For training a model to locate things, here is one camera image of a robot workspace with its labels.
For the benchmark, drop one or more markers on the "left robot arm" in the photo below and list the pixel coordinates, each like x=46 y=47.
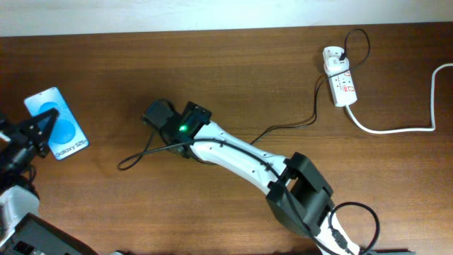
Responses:
x=22 y=230

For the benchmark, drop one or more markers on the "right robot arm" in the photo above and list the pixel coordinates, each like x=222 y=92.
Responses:
x=296 y=192

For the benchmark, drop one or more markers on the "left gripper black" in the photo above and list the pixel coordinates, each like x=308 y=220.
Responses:
x=19 y=135

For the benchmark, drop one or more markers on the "blue Galaxy smartphone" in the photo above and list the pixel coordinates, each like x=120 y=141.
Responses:
x=67 y=137

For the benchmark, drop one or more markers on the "white power strip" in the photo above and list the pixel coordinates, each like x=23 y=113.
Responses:
x=341 y=84

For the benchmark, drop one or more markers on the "white charger plug adapter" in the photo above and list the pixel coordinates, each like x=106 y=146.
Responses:
x=333 y=65

